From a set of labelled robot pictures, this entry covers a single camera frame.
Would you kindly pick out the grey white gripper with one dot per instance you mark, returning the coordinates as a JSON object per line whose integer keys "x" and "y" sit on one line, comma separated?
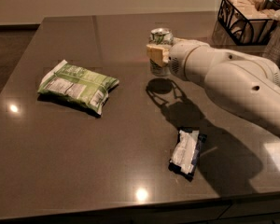
{"x": 177, "y": 60}

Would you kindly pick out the silver green 7up can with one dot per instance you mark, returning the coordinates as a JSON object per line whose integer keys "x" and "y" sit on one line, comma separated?
{"x": 159, "y": 43}

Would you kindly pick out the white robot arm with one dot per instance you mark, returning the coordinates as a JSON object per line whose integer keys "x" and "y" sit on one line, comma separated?
{"x": 245, "y": 85}

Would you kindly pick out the white napkins in basket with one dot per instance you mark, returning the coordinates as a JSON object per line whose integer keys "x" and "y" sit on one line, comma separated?
{"x": 247, "y": 22}

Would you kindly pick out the green white chip bag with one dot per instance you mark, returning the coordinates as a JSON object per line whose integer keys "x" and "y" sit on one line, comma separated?
{"x": 78, "y": 85}

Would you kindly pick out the black wire napkin basket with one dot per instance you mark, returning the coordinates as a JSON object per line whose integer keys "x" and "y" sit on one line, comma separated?
{"x": 223, "y": 16}

